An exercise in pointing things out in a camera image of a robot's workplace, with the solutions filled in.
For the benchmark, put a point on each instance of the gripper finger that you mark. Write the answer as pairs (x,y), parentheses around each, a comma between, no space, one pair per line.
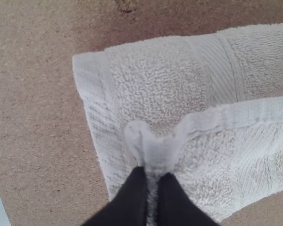
(129,200)
(172,202)

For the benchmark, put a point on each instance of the pale towel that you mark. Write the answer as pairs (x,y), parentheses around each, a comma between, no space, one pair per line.
(174,94)

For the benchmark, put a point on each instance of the cork mat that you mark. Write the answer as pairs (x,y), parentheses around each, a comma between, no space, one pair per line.
(37,94)

